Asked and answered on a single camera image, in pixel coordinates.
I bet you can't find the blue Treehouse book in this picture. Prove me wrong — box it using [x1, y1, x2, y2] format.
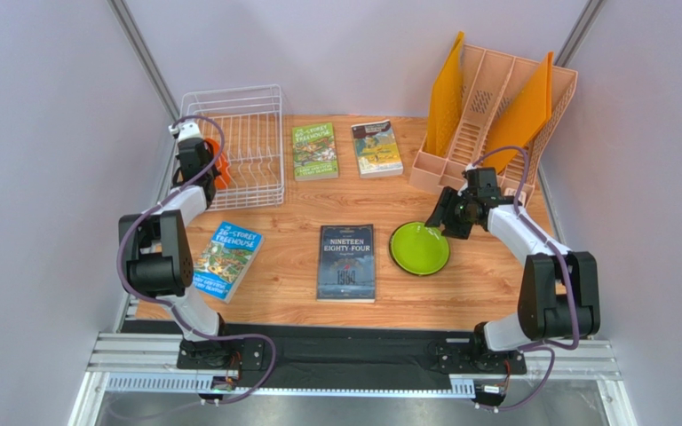
[193, 221, 264, 304]

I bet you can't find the orange divider board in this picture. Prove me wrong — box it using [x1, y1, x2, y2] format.
[424, 31, 464, 157]
[483, 51, 554, 172]

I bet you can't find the black base mat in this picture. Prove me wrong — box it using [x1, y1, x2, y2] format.
[119, 319, 531, 392]

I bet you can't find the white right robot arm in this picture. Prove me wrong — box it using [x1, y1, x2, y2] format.
[425, 168, 601, 374]

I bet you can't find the white wire dish rack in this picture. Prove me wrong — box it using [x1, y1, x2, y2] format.
[179, 84, 285, 211]

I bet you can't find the green Treehouse book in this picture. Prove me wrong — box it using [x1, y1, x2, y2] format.
[291, 122, 339, 181]

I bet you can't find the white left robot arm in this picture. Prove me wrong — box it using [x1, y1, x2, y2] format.
[119, 136, 241, 372]

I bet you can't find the lime green plate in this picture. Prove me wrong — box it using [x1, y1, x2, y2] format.
[388, 221, 450, 276]

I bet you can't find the aluminium mounting rail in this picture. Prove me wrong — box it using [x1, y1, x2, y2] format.
[70, 324, 629, 425]

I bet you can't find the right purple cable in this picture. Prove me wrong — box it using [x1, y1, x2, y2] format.
[467, 145, 583, 414]

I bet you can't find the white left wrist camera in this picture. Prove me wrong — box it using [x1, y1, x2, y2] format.
[169, 121, 202, 143]

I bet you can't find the orange plate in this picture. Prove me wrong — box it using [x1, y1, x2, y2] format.
[204, 138, 232, 191]

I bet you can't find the beige paperback book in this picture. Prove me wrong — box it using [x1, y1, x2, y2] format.
[352, 120, 404, 178]

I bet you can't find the right orange divider board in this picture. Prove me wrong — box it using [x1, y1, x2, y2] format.
[483, 51, 554, 172]

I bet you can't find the pink plastic file organizer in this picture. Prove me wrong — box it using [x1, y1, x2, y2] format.
[409, 44, 578, 205]

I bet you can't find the left orange divider board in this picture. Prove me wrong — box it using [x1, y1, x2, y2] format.
[424, 31, 464, 157]

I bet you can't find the Nineteen Eighty-Four book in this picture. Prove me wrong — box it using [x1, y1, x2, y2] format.
[316, 224, 377, 303]

